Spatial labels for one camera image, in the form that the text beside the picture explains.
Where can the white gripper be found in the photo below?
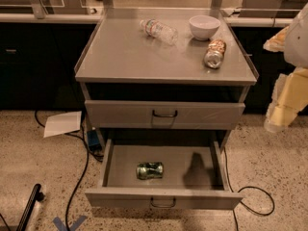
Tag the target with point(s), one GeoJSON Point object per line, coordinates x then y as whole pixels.
{"type": "Point", "coordinates": [297, 43]}

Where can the crushed green can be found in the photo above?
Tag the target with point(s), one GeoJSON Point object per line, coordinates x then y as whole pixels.
{"type": "Point", "coordinates": [149, 170]}

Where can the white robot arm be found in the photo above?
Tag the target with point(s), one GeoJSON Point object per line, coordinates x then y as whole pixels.
{"type": "Point", "coordinates": [296, 42]}

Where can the brown and silver can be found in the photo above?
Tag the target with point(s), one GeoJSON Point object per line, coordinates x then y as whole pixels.
{"type": "Point", "coordinates": [214, 54]}

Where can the grey metal drawer cabinet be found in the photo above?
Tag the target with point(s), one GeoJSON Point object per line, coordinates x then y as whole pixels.
{"type": "Point", "coordinates": [123, 63]}

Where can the open grey middle drawer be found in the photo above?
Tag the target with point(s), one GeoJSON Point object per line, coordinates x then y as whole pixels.
{"type": "Point", "coordinates": [193, 177]}

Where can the closed grey top drawer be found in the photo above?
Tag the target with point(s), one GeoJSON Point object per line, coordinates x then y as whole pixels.
{"type": "Point", "coordinates": [163, 115]}

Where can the dark back counter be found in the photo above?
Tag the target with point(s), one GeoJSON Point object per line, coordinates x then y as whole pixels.
{"type": "Point", "coordinates": [37, 65]}

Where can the white bowl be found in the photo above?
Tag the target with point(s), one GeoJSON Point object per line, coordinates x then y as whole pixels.
{"type": "Point", "coordinates": [203, 26]}

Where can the clear plastic water bottle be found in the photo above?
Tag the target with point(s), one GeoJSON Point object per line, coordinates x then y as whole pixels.
{"type": "Point", "coordinates": [159, 30]}

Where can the blue power box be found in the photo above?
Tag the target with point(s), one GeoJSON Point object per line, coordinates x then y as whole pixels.
{"type": "Point", "coordinates": [93, 141]}

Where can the white paper sheet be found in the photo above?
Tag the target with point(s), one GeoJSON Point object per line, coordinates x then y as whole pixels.
{"type": "Point", "coordinates": [62, 124]}

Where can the black bar on floor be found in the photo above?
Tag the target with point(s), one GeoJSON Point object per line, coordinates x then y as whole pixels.
{"type": "Point", "coordinates": [36, 196]}

